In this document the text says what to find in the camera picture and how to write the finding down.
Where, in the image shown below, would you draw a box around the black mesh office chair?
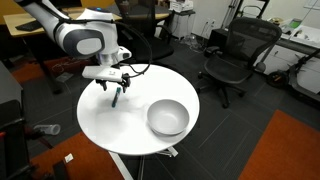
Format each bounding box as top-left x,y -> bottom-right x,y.
196,17 -> 283,109

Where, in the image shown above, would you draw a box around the white metal table base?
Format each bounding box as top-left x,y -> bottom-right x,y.
108,145 -> 179,180

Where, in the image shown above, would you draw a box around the grey floor plate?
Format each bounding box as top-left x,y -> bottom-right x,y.
54,72 -> 74,84

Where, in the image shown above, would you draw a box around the white ceramic bowl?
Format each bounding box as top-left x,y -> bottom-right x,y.
146,98 -> 191,137

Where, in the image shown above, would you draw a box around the black metal post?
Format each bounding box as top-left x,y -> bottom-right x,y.
52,160 -> 70,180

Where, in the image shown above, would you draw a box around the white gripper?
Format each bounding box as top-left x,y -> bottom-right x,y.
82,65 -> 131,94

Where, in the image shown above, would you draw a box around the black keyboard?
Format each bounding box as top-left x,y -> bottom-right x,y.
14,19 -> 43,33

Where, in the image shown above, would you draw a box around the small white paper scrap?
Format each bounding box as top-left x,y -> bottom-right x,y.
63,153 -> 74,164

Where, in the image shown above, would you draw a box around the white box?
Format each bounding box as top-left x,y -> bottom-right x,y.
169,0 -> 195,14

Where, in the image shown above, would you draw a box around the clear plastic bottle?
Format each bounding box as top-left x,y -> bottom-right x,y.
33,123 -> 62,136

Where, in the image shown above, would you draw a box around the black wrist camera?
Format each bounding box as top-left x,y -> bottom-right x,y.
120,72 -> 132,84

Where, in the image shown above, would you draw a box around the black computer monitor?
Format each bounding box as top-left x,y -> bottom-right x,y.
49,0 -> 83,9

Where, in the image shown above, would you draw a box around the black electric scooter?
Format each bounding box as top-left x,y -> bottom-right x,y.
264,48 -> 320,103

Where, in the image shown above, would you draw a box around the wooden top desk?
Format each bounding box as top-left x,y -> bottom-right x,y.
3,7 -> 171,95

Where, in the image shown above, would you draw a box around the green box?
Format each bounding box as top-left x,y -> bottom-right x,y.
289,18 -> 303,30

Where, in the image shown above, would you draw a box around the white cabinet desk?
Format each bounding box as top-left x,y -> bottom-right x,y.
253,23 -> 320,96

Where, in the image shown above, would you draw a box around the black clamp orange handle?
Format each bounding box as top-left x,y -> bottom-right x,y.
0,126 -> 55,150

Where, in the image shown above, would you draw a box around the black swivel office chair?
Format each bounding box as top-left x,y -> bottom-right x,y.
114,0 -> 176,63

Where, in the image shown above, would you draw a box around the white drawer cabinet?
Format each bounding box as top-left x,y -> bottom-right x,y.
171,11 -> 196,39

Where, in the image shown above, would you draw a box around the teal capped marker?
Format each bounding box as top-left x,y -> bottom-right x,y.
111,87 -> 122,109

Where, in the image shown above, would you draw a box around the black light stand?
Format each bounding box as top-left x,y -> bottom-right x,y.
222,0 -> 271,21

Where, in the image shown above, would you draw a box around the black computer tower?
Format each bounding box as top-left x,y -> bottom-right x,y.
208,28 -> 231,58

